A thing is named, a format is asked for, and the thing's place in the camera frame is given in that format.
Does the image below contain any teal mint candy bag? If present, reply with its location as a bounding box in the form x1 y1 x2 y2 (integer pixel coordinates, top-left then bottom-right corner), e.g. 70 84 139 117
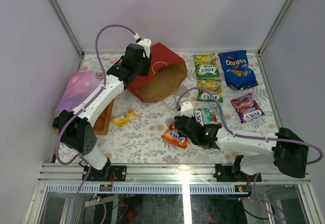
193 107 224 126

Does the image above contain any orange fruit candy bag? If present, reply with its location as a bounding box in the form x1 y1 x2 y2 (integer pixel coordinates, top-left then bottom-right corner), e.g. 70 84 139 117
161 122 188 149

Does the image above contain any red paper bag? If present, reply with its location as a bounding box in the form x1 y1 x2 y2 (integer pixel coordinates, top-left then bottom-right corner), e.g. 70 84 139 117
127 43 187 103

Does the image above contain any purple snack packet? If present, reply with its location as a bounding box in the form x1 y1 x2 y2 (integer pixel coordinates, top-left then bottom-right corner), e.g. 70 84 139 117
231 93 265 123

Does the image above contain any green yellow snack packet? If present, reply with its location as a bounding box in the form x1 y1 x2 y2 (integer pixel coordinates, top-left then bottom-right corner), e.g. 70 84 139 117
197 78 223 103

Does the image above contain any yellow small snack bar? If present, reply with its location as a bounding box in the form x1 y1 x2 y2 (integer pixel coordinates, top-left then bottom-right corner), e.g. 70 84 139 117
112 110 139 128

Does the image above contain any blue chips bag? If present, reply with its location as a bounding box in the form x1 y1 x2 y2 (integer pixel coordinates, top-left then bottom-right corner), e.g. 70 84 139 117
218 50 258 90

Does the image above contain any green candy bag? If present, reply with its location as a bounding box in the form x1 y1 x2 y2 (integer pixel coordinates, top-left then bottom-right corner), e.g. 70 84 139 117
193 53 220 78

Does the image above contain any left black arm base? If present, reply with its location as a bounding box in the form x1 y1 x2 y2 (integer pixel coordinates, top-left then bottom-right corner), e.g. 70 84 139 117
86 160 127 182

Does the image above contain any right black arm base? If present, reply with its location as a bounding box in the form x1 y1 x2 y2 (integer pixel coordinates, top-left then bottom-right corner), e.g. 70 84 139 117
213 154 255 182

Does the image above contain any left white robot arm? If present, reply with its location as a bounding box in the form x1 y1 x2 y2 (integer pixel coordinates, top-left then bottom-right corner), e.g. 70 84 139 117
57 39 152 181

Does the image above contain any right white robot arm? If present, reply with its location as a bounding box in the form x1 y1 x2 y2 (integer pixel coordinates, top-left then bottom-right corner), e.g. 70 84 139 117
174 115 309 181

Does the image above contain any purple frozen gift bag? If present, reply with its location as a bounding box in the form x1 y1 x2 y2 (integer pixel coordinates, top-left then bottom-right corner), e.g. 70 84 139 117
54 71 104 117

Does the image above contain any floral table cloth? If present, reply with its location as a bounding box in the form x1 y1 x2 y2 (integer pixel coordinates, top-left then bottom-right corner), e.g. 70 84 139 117
54 52 289 164

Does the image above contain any orange wooden tray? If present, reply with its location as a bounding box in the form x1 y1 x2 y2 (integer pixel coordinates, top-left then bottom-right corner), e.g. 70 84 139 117
54 101 114 136

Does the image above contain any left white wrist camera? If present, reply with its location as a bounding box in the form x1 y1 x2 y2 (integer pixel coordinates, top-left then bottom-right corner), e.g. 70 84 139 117
134 33 152 58

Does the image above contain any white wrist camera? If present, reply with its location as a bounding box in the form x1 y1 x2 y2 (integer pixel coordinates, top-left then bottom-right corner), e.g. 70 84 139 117
177 102 194 117
134 33 152 58

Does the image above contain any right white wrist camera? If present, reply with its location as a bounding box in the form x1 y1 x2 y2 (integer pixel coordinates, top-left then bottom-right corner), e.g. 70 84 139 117
177 102 194 117

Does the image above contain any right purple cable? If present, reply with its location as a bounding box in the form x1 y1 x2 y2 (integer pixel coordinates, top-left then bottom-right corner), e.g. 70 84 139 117
175 87 323 221

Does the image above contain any aluminium front rail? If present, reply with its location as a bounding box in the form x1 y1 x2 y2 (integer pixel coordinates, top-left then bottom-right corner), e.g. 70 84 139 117
38 163 311 194

